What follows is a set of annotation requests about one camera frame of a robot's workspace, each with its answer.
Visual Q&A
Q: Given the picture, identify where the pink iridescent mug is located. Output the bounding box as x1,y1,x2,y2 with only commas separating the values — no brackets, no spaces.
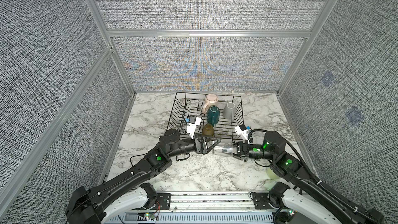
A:
202,93,218,114

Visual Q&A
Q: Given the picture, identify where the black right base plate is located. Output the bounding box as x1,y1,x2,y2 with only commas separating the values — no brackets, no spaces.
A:
249,192,273,210

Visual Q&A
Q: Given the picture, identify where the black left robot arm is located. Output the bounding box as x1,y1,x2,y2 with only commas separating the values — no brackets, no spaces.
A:
65,129,221,224

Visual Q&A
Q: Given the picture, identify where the light green mug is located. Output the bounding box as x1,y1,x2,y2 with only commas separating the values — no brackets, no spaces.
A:
266,167,281,180

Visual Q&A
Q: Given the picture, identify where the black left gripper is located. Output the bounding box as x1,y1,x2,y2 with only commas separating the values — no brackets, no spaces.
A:
168,134,219,160

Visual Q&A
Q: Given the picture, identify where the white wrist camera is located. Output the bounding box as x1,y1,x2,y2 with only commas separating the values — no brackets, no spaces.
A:
234,124,254,144
185,116,202,140

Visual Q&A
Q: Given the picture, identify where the clear glass cup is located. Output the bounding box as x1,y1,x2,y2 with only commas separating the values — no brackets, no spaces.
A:
212,143,233,157

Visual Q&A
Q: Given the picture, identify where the black wire dish rack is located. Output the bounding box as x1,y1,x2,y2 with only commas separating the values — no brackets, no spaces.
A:
166,92,244,142

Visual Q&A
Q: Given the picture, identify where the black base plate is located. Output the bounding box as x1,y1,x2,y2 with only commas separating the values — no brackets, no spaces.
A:
145,193,172,211
249,192,273,210

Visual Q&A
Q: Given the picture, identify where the grey ceramic mug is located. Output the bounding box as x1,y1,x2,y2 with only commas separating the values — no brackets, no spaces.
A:
223,102,236,122

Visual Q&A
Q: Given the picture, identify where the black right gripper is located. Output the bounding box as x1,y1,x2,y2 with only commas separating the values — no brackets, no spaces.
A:
223,140,278,162

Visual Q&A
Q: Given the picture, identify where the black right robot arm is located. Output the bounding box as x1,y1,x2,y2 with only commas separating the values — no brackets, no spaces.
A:
233,130,384,224

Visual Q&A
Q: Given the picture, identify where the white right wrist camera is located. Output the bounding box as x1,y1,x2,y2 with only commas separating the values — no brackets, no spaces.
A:
234,124,254,144

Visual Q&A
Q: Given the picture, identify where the aluminium front rail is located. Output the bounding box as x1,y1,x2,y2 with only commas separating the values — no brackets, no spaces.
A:
82,191,343,214

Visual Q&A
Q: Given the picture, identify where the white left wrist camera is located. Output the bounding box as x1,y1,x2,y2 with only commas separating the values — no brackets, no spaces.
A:
185,116,202,140

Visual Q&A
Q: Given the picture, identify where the white vented grille strip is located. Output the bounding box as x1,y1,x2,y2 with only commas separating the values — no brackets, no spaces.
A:
106,212,274,224

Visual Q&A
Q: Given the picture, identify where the dark green mug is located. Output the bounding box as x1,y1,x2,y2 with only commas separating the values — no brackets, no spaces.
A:
207,105,220,126

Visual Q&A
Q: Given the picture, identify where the amber glass cup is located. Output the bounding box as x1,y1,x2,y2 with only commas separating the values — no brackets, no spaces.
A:
202,123,215,136

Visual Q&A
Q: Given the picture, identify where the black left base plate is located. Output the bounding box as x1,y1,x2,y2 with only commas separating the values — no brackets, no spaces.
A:
145,193,172,211

